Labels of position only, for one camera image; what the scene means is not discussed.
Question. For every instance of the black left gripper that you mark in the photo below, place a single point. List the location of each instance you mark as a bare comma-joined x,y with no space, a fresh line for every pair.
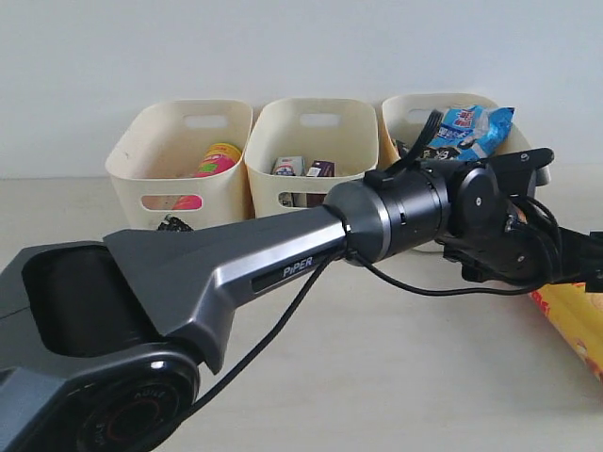
506,240

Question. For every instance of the blue noodle snack bag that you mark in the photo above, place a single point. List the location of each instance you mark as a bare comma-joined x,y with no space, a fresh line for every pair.
471,132

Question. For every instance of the yellow Lays chips can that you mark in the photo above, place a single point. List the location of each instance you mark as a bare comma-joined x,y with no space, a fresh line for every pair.
577,316

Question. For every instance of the black orange snack bag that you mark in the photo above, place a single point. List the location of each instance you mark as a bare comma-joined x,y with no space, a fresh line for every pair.
406,153

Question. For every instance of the purple drink carton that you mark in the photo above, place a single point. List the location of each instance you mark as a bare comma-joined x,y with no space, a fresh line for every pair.
321,168

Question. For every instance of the white blue milk carton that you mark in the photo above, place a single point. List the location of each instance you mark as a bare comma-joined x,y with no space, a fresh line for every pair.
288,166

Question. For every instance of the pink Lays chips can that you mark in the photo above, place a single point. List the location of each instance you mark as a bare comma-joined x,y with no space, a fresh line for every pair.
218,158

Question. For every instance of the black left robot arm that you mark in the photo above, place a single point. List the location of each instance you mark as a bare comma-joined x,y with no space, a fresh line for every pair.
101,341

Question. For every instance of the cream bin with square mark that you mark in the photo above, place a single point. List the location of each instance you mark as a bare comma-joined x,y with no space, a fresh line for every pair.
343,131

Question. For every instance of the cream bin with triangle mark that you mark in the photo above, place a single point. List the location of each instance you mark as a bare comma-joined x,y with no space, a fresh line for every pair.
152,166

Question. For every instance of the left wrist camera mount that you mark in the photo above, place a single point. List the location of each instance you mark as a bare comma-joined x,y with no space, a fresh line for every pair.
519,174

